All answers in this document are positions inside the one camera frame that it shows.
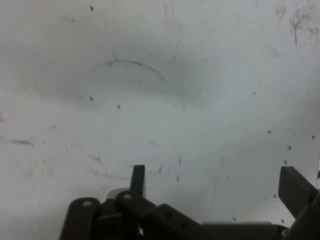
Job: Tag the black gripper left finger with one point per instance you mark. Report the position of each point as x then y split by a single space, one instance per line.
117 220

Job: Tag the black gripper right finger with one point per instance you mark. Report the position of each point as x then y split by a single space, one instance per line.
300 195

